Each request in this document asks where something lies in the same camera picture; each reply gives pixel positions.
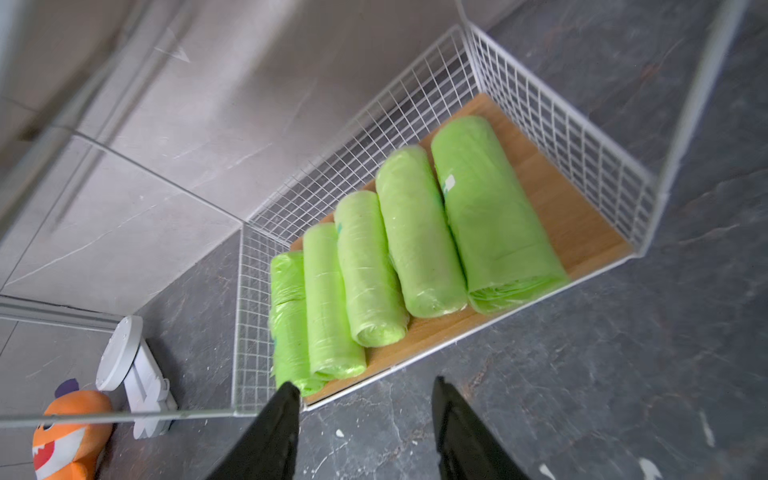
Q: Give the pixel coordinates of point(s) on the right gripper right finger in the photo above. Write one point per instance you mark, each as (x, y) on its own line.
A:
(467, 448)

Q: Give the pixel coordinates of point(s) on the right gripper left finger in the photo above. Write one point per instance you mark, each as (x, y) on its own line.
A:
(268, 448)

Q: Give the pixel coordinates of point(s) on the green roll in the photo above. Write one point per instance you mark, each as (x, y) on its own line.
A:
(288, 324)
(506, 254)
(420, 242)
(333, 354)
(374, 302)

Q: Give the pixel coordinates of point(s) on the green roll bottom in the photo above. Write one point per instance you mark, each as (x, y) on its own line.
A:
(506, 254)

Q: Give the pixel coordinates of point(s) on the white folding stand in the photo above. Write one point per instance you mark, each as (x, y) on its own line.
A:
(127, 361)

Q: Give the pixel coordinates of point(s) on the orange shark plush toy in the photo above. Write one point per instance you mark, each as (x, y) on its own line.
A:
(71, 451)

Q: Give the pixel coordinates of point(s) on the white three-tier wire shelf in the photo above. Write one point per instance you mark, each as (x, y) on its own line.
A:
(538, 199)

